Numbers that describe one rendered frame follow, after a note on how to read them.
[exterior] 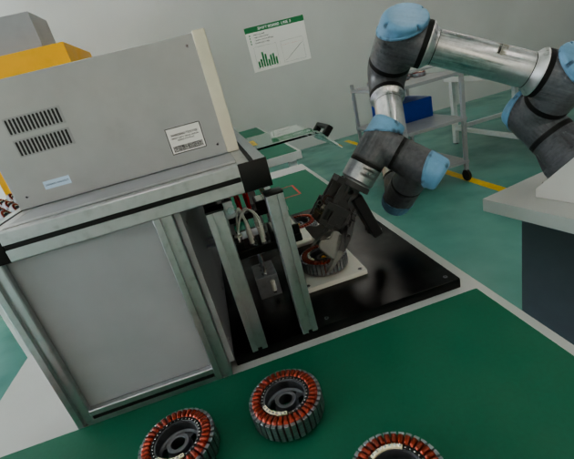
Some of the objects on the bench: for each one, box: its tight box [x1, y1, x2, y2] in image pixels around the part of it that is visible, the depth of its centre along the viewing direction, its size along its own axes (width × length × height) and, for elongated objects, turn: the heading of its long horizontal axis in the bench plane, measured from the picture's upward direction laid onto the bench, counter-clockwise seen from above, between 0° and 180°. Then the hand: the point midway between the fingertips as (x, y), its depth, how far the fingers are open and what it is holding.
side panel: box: [0, 215, 233, 430], centre depth 63 cm, size 28×3×32 cm, turn 132°
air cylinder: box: [251, 260, 282, 300], centre depth 89 cm, size 5×8×6 cm
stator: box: [300, 244, 348, 277], centre depth 91 cm, size 11×11×4 cm
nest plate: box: [303, 249, 367, 293], centre depth 92 cm, size 15×15×1 cm
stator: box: [249, 369, 324, 443], centre depth 58 cm, size 11×11×4 cm
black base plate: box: [220, 208, 460, 365], centre depth 103 cm, size 47×64×2 cm
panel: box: [173, 206, 235, 362], centre depth 95 cm, size 1×66×30 cm, turn 42°
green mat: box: [231, 169, 327, 232], centre depth 161 cm, size 94×61×1 cm, turn 132°
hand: (322, 260), depth 91 cm, fingers closed on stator, 13 cm apart
